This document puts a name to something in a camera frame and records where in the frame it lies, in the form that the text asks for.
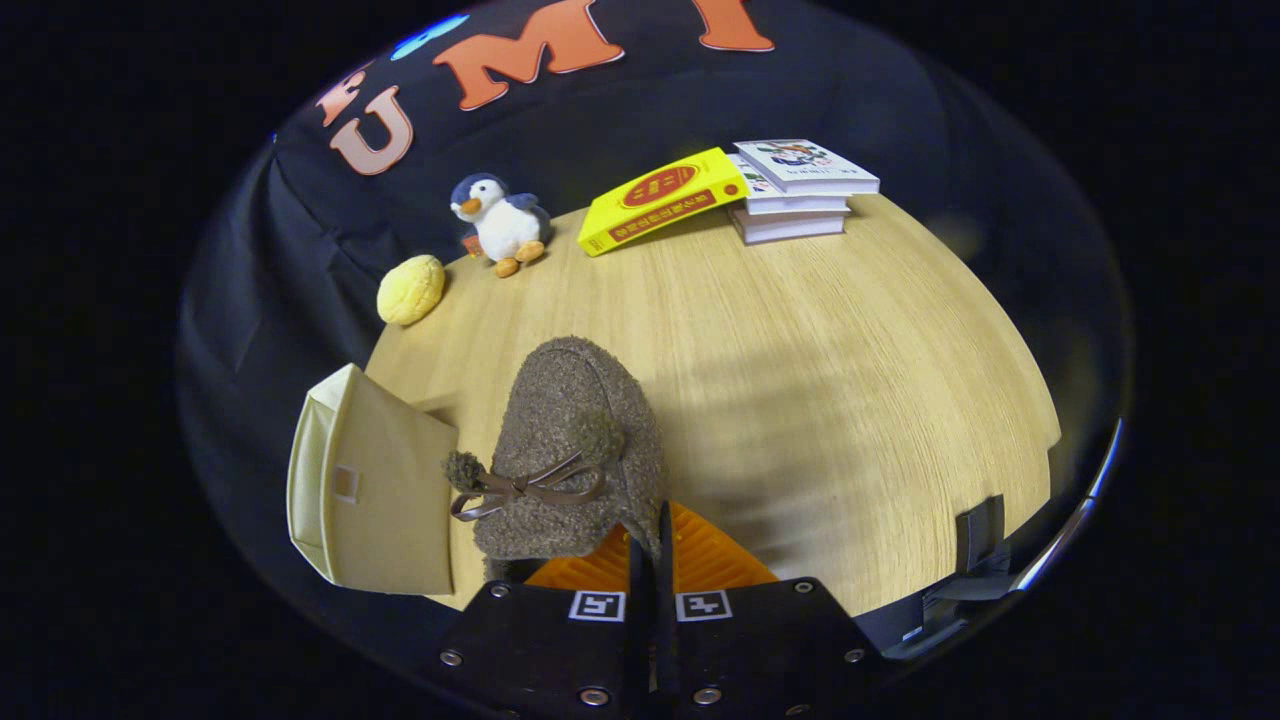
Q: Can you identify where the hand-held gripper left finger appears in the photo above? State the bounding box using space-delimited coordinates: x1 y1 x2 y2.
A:
435 533 651 720

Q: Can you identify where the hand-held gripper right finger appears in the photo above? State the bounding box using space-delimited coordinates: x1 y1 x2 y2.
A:
655 500 886 720

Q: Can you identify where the brown fuzzy shoe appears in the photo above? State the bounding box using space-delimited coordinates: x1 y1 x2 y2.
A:
443 336 666 583

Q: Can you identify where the cream fabric storage box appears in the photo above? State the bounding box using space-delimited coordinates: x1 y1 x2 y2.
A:
287 363 459 596

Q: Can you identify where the yellow round plush bun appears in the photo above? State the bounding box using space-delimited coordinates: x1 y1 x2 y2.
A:
377 254 446 326

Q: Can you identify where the brown-spined book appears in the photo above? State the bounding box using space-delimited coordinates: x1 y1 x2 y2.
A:
730 205 849 246

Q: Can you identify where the penguin plush toy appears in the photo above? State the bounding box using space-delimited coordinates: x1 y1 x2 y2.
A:
450 173 553 279

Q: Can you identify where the yellow book with red circle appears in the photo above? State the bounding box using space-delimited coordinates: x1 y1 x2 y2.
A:
578 147 749 258

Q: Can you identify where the white illustrated book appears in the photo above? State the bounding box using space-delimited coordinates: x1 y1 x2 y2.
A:
733 138 881 195

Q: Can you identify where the black plastic bracket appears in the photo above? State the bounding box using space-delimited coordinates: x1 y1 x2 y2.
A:
955 495 1006 573

